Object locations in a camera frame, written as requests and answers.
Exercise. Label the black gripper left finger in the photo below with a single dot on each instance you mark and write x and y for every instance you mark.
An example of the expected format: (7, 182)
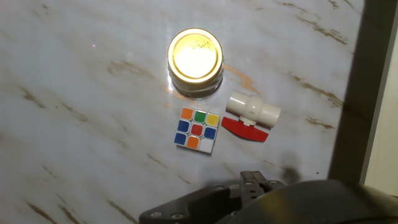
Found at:
(199, 205)

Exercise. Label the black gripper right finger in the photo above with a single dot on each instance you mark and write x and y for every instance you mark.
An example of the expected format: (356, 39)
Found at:
(253, 189)

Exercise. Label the small red object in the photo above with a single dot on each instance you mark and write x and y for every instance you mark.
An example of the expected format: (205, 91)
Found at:
(244, 130)

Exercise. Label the multicoloured Rubik's cube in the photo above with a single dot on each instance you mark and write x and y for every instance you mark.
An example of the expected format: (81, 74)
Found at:
(196, 130)

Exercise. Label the glass jar gold lid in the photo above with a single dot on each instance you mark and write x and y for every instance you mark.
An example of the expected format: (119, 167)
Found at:
(195, 57)

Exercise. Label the cream wooden shelf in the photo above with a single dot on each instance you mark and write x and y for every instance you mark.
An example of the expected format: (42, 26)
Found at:
(367, 93)

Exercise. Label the marble patterned mat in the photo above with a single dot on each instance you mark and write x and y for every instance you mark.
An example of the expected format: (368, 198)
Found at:
(93, 109)

